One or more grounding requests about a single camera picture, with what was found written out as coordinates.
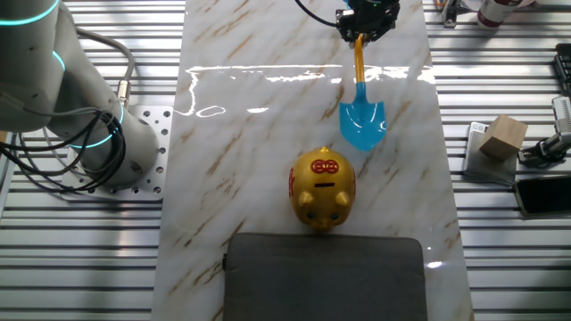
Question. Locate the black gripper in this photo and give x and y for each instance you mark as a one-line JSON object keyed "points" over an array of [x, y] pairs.
{"points": [[372, 15]]}

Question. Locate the blue and yellow toy shovel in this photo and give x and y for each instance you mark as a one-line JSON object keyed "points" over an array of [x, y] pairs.
{"points": [[362, 125]]}

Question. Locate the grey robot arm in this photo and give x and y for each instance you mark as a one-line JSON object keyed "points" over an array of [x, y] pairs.
{"points": [[35, 67]]}

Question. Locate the red and white can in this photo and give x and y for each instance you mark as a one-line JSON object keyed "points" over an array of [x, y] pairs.
{"points": [[493, 13]]}

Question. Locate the golden piggy bank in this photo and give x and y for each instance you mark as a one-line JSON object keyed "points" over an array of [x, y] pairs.
{"points": [[322, 191]]}

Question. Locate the large wooden block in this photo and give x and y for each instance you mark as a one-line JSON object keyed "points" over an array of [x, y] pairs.
{"points": [[504, 136]]}

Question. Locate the black ribbed item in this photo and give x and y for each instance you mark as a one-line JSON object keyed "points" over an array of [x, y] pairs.
{"points": [[564, 67]]}

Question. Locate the silver vented box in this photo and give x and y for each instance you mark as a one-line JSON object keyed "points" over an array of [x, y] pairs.
{"points": [[563, 113]]}

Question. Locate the black clamp with silver cylinder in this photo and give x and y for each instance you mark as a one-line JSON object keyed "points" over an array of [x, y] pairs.
{"points": [[551, 147]]}

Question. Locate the black smartphone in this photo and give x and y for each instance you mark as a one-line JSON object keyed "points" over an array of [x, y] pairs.
{"points": [[544, 195]]}

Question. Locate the grey fabric pad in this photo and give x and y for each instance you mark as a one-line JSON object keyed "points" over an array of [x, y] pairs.
{"points": [[323, 276]]}

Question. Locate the aluminium corner bracket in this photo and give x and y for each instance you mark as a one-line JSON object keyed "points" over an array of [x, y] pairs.
{"points": [[450, 15]]}

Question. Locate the grey metal plate bracket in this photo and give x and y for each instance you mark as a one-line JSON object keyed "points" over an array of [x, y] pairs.
{"points": [[484, 167]]}

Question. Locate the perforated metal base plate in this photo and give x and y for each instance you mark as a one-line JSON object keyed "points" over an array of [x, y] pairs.
{"points": [[151, 191]]}

